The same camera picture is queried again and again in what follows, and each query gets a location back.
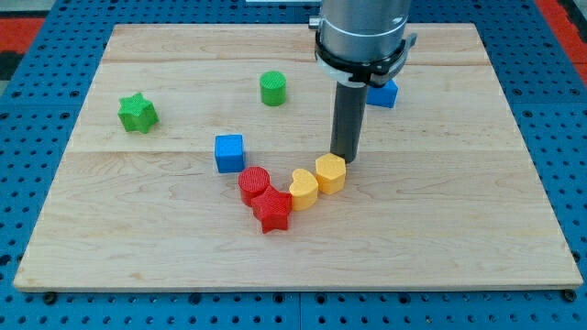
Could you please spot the blue block behind arm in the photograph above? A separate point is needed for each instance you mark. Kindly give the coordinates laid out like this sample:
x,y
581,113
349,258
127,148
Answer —
x,y
383,96

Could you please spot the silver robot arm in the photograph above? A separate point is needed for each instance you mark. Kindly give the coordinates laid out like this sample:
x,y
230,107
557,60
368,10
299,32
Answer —
x,y
362,42

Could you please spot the blue cube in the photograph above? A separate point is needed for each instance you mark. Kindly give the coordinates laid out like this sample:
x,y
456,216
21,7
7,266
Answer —
x,y
229,153

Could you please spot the wooden board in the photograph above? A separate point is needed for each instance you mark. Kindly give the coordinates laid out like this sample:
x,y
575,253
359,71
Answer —
x,y
442,197

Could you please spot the yellow heart block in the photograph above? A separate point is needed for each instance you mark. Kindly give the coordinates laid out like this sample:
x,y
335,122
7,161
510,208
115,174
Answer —
x,y
303,189

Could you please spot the yellow hexagon block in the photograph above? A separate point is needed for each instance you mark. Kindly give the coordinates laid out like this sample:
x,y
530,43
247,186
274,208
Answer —
x,y
330,173

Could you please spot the red cylinder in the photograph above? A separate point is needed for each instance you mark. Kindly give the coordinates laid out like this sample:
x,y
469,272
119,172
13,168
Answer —
x,y
252,182

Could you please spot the red star block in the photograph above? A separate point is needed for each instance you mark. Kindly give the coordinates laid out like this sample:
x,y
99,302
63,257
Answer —
x,y
272,209

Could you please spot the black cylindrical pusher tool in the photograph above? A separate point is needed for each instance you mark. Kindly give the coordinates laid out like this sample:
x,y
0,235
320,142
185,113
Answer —
x,y
347,121

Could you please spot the green cylinder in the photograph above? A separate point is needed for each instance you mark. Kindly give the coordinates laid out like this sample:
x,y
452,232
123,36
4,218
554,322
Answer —
x,y
273,88

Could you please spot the green star block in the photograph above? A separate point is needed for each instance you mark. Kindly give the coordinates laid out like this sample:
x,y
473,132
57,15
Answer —
x,y
136,113

